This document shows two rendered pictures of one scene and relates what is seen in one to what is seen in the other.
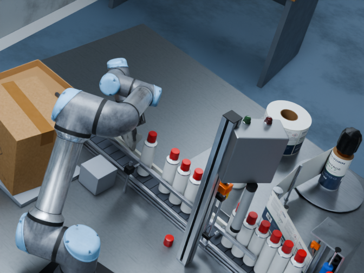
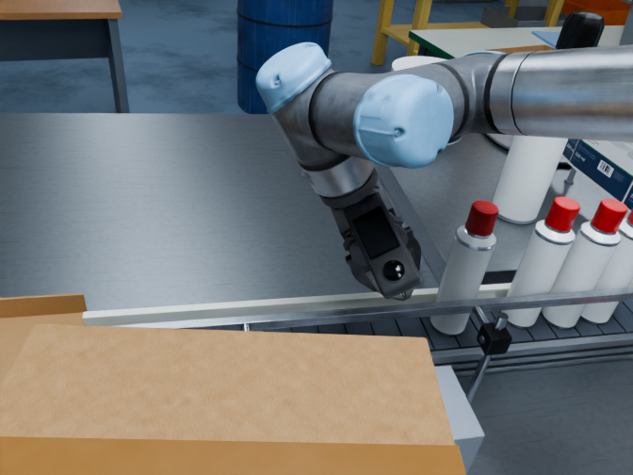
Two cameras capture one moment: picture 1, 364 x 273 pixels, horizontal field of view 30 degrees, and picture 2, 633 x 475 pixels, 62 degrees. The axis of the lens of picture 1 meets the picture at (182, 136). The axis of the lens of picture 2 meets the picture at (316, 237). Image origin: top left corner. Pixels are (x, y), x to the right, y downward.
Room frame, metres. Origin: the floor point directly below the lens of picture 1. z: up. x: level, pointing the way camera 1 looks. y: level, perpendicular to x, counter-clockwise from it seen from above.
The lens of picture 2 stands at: (1.72, 0.65, 1.42)
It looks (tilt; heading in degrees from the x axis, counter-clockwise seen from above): 36 degrees down; 313
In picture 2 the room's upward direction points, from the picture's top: 6 degrees clockwise
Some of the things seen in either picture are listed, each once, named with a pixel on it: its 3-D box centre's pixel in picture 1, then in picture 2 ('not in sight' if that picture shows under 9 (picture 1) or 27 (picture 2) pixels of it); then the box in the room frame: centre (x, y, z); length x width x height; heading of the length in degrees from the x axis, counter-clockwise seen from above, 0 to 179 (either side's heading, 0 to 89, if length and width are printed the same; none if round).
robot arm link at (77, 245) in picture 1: (78, 249); not in sight; (1.39, 0.21, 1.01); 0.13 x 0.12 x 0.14; 86
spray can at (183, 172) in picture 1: (180, 181); (584, 266); (1.85, -0.04, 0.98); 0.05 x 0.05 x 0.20
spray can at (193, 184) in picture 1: (193, 190); (618, 262); (1.82, -0.09, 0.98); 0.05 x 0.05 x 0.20
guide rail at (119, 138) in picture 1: (157, 170); (467, 293); (1.96, 0.05, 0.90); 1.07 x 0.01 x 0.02; 57
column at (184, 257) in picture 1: (206, 194); not in sight; (1.63, -0.13, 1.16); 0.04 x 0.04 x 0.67; 57
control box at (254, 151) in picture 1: (250, 150); not in sight; (1.64, -0.22, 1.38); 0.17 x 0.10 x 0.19; 112
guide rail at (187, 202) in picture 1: (147, 168); (499, 303); (1.90, 0.09, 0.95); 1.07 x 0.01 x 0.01; 57
